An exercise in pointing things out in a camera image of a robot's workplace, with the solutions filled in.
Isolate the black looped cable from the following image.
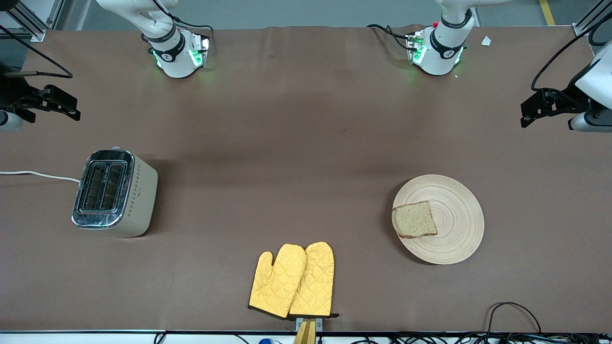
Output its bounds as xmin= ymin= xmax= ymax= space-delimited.
xmin=486 ymin=301 xmax=542 ymax=335

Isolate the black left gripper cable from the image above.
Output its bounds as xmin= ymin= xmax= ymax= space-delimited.
xmin=531 ymin=18 xmax=612 ymax=92

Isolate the round wooden plate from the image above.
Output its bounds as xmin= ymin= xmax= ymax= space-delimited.
xmin=392 ymin=174 xmax=485 ymax=265

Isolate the white toaster power cable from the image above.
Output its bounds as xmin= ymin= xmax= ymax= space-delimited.
xmin=0 ymin=170 xmax=81 ymax=183

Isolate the black right arm base cable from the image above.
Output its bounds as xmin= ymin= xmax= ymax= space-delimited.
xmin=152 ymin=0 xmax=214 ymax=48

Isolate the brown table cover sheet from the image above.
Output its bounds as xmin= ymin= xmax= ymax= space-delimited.
xmin=0 ymin=25 xmax=612 ymax=333

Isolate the yellow floor tape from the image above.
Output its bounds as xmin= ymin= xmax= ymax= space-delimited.
xmin=539 ymin=0 xmax=556 ymax=26

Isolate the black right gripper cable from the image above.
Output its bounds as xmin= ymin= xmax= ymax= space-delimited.
xmin=0 ymin=24 xmax=74 ymax=79

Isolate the black cable bundle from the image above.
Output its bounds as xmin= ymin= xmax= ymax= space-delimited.
xmin=335 ymin=332 xmax=612 ymax=344

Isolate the brown bread slice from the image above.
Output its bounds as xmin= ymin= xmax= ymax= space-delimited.
xmin=392 ymin=201 xmax=438 ymax=239

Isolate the cream and chrome toaster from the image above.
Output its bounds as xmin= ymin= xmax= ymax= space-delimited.
xmin=72 ymin=149 xmax=159 ymax=238

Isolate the black arm base cable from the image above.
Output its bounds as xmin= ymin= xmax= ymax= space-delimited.
xmin=152 ymin=0 xmax=214 ymax=48
xmin=367 ymin=23 xmax=413 ymax=51

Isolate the aluminium frame profile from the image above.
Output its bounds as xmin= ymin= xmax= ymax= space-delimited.
xmin=0 ymin=0 xmax=66 ymax=43
xmin=573 ymin=0 xmax=612 ymax=37

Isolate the small metal bracket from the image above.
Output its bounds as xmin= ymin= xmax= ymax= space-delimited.
xmin=296 ymin=317 xmax=324 ymax=333

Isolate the black left arm base cable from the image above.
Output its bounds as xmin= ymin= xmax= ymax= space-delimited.
xmin=367 ymin=23 xmax=413 ymax=51

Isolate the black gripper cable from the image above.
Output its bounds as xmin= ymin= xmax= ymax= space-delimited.
xmin=531 ymin=18 xmax=612 ymax=92
xmin=0 ymin=24 xmax=74 ymax=79

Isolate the yellow quilted oven mitt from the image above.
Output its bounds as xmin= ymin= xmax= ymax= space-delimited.
xmin=248 ymin=244 xmax=307 ymax=319
xmin=288 ymin=241 xmax=339 ymax=319

